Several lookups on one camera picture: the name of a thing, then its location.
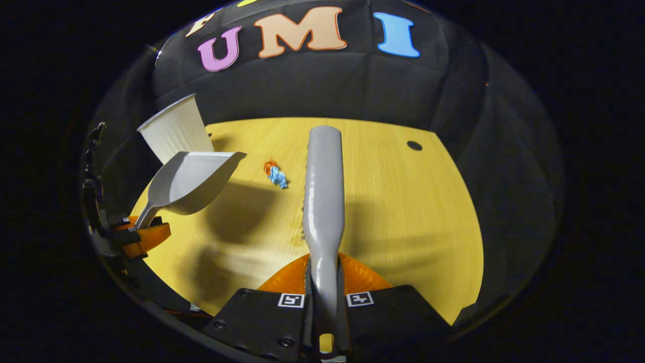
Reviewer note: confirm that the white ribbed garbage bin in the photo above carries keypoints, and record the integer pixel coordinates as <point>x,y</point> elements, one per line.
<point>171,128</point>

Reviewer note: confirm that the orange paper trash scrap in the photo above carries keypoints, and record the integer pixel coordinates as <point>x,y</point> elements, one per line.
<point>270,165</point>

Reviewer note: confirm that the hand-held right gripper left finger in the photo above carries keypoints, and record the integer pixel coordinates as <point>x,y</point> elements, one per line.
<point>252,322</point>

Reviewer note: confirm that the blue paper trash scrap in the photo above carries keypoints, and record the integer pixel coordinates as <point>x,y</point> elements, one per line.
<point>278,178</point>

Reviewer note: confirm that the small grey broom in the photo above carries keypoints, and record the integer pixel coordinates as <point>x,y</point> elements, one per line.
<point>323,191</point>

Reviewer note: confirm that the wooden desktop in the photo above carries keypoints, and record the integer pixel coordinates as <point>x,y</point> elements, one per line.
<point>403,212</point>

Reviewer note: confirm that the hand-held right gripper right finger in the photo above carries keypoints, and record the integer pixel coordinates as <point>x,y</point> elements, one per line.
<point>393,322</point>

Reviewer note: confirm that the grey plastic dustpan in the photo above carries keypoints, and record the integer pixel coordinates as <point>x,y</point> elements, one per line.
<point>191,181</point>

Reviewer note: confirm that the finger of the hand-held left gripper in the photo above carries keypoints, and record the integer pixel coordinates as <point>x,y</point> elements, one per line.
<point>151,239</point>

